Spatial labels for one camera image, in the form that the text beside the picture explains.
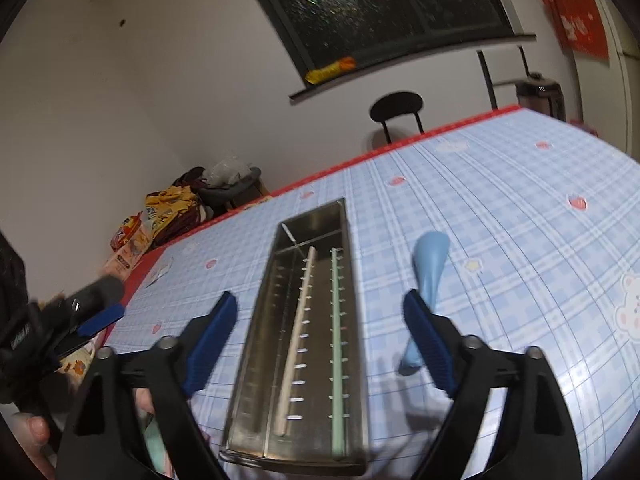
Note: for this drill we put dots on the black metal rack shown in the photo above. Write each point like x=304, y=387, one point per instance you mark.
x=486, y=75

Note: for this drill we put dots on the blue plaid tablecloth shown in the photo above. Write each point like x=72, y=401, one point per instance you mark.
x=500, y=210

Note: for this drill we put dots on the white orange carton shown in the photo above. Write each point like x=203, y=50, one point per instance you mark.
x=127, y=257

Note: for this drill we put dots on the dark rice cooker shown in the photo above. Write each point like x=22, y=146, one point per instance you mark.
x=540, y=95

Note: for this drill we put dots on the red wall poster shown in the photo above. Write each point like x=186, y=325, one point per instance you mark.
x=577, y=15

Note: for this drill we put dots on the white chopstick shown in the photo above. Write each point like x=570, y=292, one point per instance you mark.
x=297, y=340

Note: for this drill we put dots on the yellow snack bag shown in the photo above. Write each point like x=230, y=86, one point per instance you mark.
x=167, y=207

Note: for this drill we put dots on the black chair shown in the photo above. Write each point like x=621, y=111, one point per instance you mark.
x=396, y=106

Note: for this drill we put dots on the green chopstick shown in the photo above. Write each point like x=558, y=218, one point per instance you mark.
x=336, y=360

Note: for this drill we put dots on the person's left hand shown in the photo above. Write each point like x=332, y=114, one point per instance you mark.
x=32, y=432

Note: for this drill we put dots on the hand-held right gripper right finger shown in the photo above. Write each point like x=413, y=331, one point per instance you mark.
x=430, y=345

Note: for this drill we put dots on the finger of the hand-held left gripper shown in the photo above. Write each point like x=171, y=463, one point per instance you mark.
x=105, y=317
x=100, y=290

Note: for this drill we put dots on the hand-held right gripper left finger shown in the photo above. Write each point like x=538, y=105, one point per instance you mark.
x=215, y=345

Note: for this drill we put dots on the dark window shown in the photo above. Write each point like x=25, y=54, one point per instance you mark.
x=375, y=0

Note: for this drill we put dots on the metal utensil tray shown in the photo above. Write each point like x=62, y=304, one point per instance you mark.
x=260, y=360

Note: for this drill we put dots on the grey bin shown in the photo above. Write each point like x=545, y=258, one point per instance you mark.
x=225, y=195

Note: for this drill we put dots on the orange print snack pack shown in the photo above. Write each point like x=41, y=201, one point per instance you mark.
x=75, y=362

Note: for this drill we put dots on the clear plastic bag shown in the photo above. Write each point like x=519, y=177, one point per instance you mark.
x=227, y=170

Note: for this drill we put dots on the blue spoon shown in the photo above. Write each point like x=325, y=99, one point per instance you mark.
x=430, y=260

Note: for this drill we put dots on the small paper wrapper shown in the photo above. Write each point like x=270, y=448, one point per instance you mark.
x=161, y=272

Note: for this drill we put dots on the yellow orange cloth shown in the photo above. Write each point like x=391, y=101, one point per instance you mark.
x=330, y=70

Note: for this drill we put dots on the orange snack bag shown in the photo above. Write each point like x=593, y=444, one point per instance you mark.
x=127, y=230

